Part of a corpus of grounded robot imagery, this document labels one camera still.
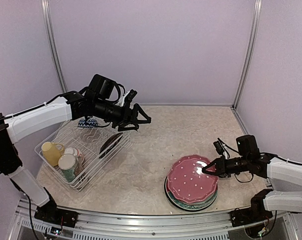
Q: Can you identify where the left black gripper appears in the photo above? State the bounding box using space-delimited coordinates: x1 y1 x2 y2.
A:
93 97 151 132

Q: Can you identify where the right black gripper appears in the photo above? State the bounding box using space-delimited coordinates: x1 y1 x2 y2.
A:
202 155 250 178

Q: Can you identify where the dark patterned plate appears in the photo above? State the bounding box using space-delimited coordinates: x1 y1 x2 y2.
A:
98 132 123 159

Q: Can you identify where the red teal patterned plate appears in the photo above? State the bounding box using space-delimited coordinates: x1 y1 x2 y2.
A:
165 179 219 210

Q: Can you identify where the black rimmed plate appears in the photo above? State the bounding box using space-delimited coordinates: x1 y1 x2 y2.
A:
164 174 219 212

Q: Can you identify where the floral green mug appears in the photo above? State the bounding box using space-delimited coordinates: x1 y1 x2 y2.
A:
58 154 83 183

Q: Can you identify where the yellow ceramic mug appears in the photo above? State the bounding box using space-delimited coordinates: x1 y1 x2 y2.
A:
41 141 64 167

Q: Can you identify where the light green flower plate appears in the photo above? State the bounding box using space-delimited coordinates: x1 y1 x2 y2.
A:
164 186 218 205

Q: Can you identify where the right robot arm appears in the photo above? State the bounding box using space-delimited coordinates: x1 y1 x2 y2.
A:
202 135 302 222

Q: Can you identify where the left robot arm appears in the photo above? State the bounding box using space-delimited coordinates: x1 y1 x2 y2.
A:
0 74 151 223

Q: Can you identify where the blue white patterned bowl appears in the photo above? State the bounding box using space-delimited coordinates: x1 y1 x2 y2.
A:
77 118 98 129

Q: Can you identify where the white red patterned cup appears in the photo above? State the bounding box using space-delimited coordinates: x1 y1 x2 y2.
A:
64 147 85 165

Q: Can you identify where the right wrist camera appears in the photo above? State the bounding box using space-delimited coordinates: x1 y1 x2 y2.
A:
213 141 228 157

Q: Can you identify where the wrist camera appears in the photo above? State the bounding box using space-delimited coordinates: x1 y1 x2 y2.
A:
119 89 137 107
213 141 228 157

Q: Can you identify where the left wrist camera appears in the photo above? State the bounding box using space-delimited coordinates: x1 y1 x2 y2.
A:
119 89 137 107

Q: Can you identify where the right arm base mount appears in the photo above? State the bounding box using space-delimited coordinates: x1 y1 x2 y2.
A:
230 189 273 227

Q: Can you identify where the white wire dish rack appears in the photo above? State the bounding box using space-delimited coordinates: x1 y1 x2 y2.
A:
34 120 131 192

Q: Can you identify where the front aluminium rail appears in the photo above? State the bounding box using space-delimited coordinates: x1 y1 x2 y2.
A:
8 199 299 240

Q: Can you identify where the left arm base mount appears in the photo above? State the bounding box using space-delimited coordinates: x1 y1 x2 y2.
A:
34 188 78 228

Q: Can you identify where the left aluminium frame post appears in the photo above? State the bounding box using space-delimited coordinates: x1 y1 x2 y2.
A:
40 0 67 93

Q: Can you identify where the aluminium frame post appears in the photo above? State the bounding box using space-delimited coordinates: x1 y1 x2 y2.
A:
232 0 263 111
40 0 67 93

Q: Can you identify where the right aluminium frame post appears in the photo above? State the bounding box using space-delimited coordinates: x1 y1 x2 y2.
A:
232 0 263 111

